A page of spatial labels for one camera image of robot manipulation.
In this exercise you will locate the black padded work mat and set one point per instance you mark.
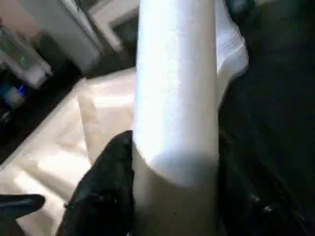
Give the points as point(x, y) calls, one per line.
point(278, 86)

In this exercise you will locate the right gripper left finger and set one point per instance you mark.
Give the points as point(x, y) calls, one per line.
point(105, 191)

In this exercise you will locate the white appliance box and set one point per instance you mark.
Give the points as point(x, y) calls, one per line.
point(29, 66)

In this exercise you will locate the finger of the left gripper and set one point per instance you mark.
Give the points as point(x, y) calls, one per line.
point(22, 204)

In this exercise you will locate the white glass-door cabinet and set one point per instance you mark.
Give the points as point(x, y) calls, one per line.
point(73, 29)

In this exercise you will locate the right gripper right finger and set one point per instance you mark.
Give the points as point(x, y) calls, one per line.
point(246, 209)

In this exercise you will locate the white plastic table top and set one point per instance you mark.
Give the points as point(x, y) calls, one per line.
point(61, 159)

